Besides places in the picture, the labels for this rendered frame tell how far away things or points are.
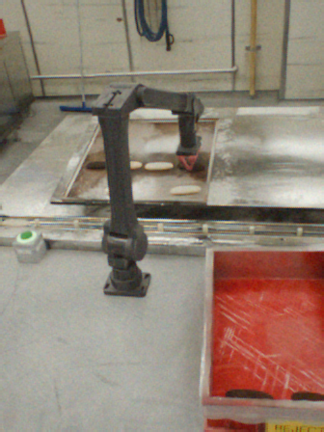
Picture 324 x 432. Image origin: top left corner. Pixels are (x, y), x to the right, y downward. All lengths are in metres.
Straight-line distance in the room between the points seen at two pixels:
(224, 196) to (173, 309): 0.46
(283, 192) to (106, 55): 3.96
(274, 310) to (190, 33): 4.07
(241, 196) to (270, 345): 0.56
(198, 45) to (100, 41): 1.05
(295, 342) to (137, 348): 0.37
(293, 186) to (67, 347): 0.86
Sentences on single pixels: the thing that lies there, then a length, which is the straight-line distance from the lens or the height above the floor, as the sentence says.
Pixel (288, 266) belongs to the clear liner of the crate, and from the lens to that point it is 1.24.
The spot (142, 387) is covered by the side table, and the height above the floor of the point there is 0.82.
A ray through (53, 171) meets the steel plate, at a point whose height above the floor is 0.82.
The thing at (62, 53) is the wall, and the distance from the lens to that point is 5.41.
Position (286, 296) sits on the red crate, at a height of 0.82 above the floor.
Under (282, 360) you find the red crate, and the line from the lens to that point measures 1.08.
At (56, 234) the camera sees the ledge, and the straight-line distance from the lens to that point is 1.47.
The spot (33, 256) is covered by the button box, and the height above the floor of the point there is 0.85.
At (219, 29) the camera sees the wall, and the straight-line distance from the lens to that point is 4.94.
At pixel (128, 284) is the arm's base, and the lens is 1.22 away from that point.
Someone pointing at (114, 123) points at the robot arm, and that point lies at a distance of 1.05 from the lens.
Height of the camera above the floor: 1.66
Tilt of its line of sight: 33 degrees down
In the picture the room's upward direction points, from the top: 6 degrees counter-clockwise
